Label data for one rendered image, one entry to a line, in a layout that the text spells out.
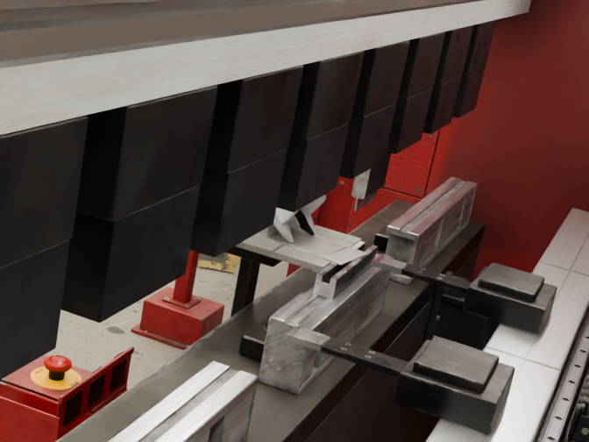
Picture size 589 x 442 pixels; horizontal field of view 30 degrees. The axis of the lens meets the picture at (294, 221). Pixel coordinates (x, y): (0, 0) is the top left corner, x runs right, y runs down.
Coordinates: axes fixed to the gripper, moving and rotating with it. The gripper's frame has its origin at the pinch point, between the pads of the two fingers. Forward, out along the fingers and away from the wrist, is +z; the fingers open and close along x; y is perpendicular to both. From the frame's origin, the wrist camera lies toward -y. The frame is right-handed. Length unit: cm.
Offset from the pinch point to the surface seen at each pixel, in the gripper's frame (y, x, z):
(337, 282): 8.9, -9.7, 9.3
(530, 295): 29.4, 1.9, 21.7
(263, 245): -1.1, -7.9, 0.1
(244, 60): 41, -62, -11
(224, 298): -158, 190, -1
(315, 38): 39, -45, -14
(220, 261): -174, 218, -16
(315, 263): 5.4, -7.2, 5.5
